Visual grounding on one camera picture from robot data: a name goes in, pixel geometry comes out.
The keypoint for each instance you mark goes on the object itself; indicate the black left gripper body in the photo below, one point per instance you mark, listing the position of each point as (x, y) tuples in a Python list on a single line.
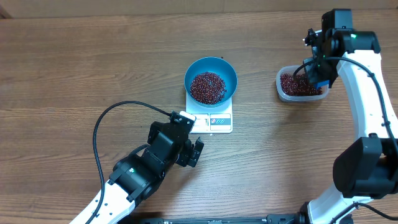
[(186, 157)]

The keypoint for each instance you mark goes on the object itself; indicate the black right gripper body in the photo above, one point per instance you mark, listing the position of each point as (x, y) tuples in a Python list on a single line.
[(324, 71)]

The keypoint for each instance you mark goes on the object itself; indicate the red adzuki beans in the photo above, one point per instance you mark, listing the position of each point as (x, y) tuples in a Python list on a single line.
[(208, 88)]

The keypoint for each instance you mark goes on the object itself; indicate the blue plastic measuring scoop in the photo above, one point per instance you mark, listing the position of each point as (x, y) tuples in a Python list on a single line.
[(321, 84)]

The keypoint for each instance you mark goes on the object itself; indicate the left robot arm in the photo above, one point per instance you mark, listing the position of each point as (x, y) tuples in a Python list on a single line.
[(135, 178)]

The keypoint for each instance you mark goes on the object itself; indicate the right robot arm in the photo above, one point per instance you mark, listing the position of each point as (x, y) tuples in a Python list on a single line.
[(367, 170)]

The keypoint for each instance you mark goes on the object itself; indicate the white digital kitchen scale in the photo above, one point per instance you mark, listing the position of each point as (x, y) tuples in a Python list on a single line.
[(211, 120)]

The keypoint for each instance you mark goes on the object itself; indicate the teal blue bowl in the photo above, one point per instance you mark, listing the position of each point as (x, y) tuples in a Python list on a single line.
[(216, 65)]

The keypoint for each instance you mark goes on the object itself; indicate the clear plastic bean container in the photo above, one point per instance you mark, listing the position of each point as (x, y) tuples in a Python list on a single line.
[(297, 89)]

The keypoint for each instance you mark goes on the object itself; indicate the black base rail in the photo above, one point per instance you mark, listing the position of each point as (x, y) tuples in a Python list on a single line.
[(217, 220)]

